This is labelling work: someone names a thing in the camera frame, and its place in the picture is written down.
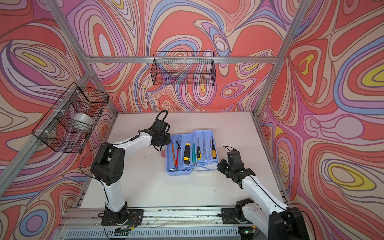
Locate clear handle screwdriver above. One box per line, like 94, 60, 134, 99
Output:
208, 140, 212, 161

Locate small silver screwdriver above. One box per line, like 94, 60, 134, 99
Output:
203, 140, 207, 162

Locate black yellow small screwdriver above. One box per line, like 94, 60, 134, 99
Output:
197, 138, 202, 161

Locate yellow black utility knife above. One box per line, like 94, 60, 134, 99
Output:
183, 141, 191, 165

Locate white blue plastic tool box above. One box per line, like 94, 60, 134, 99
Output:
165, 130, 219, 176

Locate red handled pliers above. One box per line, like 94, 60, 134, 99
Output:
170, 143, 178, 172

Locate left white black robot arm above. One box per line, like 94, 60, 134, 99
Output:
91, 110, 172, 226

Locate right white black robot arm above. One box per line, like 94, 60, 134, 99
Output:
217, 146, 310, 240

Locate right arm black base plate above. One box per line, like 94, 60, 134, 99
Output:
217, 206, 267, 226

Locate aluminium mounting rail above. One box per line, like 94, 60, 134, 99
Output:
59, 205, 233, 228

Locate black wire basket back wall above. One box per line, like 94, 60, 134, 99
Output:
151, 51, 216, 86

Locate black wire basket wall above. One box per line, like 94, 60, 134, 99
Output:
151, 51, 216, 86
32, 83, 109, 154

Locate grey duct tape roll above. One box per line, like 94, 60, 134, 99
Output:
71, 113, 95, 126

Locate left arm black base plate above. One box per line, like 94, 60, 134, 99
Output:
101, 208, 144, 227

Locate black wire basket left wall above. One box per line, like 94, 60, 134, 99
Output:
32, 83, 109, 154

